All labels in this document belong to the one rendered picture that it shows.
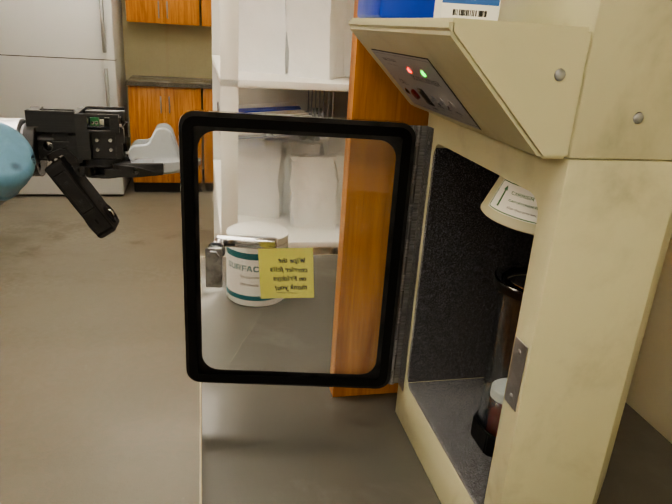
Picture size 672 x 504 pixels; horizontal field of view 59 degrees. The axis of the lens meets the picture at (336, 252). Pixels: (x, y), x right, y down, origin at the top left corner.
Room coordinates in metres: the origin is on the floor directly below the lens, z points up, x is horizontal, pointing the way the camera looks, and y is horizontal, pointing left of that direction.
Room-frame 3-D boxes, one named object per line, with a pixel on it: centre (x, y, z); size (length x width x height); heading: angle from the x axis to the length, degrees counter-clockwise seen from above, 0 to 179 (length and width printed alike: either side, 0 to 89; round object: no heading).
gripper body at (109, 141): (0.76, 0.34, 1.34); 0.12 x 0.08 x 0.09; 103
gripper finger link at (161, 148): (0.77, 0.23, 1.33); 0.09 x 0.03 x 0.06; 103
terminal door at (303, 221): (0.77, 0.06, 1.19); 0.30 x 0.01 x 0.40; 93
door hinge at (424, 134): (0.78, -0.10, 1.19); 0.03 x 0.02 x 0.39; 13
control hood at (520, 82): (0.62, -0.09, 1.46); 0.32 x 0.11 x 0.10; 13
